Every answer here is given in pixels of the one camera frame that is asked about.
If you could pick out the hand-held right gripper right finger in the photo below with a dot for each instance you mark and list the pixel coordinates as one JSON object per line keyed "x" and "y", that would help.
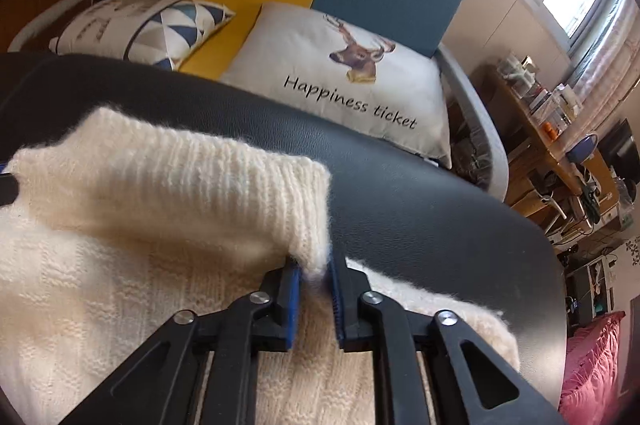
{"x": 336, "y": 305}

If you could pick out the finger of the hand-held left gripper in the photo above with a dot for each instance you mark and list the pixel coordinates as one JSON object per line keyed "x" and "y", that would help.
{"x": 7, "y": 190}

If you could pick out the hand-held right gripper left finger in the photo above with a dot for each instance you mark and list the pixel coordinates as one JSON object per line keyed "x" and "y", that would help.
{"x": 295, "y": 305}

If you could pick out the cream knit sweater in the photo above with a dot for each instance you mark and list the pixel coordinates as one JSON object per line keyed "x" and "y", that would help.
{"x": 150, "y": 185}

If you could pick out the black leather seat surface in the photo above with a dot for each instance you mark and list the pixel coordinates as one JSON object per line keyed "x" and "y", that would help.
{"x": 400, "y": 185}

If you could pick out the triangle pattern cushion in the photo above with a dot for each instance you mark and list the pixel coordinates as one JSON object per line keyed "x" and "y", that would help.
{"x": 115, "y": 25}

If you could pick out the deer print cushion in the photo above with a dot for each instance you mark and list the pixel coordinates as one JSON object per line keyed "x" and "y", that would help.
{"x": 300, "y": 50}

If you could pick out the white shelf unit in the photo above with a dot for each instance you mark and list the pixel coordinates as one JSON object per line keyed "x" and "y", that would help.
{"x": 595, "y": 285}

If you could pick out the cluttered wooden desk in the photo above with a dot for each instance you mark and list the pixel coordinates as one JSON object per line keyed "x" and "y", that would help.
{"x": 540, "y": 140}

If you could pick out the pink quilted blanket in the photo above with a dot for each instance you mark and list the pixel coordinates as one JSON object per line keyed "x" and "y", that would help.
{"x": 595, "y": 370}

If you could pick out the blue round chair back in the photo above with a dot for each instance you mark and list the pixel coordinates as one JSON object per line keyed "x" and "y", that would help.
{"x": 582, "y": 150}

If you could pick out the clear plastic organiser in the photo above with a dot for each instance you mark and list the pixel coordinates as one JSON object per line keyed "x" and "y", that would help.
{"x": 540, "y": 95}

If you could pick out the black monitor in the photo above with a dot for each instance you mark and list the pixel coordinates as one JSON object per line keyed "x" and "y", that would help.
{"x": 620, "y": 145}

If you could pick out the patterned curtain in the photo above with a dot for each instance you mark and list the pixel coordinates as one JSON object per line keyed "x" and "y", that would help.
{"x": 610, "y": 35}

